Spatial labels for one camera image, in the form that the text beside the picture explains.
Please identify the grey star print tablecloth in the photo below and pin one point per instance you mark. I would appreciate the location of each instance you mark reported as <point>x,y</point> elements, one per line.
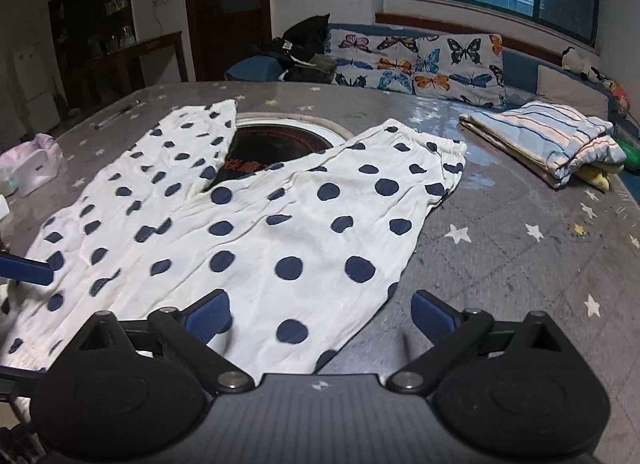
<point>500,269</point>

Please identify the dark wooden shelf cabinet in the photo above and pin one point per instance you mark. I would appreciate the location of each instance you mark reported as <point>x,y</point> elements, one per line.
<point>75,28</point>

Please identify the white refrigerator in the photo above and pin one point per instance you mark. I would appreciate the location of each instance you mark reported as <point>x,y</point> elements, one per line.
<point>35,78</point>

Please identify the black bag on sofa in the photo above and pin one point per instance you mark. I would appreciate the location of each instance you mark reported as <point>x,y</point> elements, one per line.
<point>305,33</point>

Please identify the blue sofa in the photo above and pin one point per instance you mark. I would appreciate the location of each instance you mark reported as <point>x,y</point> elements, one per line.
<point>517,68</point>

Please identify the white polka dot pants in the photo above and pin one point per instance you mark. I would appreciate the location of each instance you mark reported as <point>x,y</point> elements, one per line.
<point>300,224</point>

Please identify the blue seat cushion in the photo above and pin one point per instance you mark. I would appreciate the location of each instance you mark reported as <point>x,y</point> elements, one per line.
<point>250,67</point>

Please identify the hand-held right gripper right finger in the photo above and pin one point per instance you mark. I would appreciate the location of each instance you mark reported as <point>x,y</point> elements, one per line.
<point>432,316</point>

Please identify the wooden side table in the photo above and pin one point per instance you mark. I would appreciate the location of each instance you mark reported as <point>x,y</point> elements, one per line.
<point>150,41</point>

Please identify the dark wooden door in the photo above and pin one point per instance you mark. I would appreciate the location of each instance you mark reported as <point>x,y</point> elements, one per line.
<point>210,43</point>

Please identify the green ball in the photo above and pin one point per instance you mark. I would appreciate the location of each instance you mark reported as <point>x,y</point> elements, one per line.
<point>631,156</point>

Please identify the glass jar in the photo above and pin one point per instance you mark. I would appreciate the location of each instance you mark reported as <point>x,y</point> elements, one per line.
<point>128,37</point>

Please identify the colourful plush toy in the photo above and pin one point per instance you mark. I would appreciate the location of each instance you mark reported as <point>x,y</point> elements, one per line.
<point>617,93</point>

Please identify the round black induction cooktop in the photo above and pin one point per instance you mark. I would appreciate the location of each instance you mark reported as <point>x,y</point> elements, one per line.
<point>280,143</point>

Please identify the yellow cloth item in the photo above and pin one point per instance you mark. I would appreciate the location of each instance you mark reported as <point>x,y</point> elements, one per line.
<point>595,176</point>

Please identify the black white plush toy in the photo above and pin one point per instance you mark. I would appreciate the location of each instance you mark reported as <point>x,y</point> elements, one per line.
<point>575,61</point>

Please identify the white cushion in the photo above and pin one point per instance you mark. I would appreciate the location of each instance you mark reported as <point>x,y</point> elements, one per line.
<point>565,88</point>

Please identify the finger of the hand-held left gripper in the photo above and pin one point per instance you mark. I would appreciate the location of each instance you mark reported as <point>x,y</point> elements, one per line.
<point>30,270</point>
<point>15,384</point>

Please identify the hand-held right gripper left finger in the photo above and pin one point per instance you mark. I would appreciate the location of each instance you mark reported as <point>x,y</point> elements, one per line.
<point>210,316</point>

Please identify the folded striped clothing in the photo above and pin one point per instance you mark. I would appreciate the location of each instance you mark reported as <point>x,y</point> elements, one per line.
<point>540,138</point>

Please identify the pink white tissue pack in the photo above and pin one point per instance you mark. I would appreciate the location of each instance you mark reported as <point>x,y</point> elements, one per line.
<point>35,163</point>

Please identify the black pen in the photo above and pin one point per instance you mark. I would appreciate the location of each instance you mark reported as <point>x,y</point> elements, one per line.
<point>117,114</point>

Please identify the olive green bag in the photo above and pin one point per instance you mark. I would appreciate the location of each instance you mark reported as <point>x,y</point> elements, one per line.
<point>315,68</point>

